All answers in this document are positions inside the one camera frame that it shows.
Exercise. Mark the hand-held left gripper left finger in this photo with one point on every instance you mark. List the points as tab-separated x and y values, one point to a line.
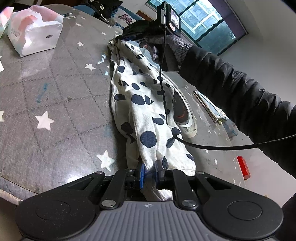
141	176

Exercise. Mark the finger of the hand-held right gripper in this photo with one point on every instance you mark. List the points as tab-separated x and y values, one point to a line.
131	37

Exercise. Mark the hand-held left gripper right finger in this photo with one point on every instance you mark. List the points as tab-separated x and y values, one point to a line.
159	176

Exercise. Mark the white navy polka dot pants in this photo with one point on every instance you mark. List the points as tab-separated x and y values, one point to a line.
143	111

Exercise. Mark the person's right forearm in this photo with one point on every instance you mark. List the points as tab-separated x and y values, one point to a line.
231	88

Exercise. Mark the person's right hand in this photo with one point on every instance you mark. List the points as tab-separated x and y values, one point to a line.
178	45

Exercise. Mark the flat butterfly print pillow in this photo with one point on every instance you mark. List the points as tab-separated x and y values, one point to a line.
126	18

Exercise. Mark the black bag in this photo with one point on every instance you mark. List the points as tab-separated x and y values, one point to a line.
101	7

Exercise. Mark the green framed window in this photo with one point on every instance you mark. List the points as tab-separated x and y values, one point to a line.
208	23

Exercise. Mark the black pen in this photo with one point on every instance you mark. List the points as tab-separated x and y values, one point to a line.
67	14

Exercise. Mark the round black induction cooktop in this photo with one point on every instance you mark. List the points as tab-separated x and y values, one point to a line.
181	109

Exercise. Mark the red plastic object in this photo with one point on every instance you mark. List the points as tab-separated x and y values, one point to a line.
243	168

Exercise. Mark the grey star-printed tablecloth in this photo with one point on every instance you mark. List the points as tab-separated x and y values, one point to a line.
57	92

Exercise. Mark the white pink tissue pack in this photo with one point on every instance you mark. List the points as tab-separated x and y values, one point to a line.
34	34

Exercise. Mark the pink white packet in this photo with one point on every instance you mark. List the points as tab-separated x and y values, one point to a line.
5	20

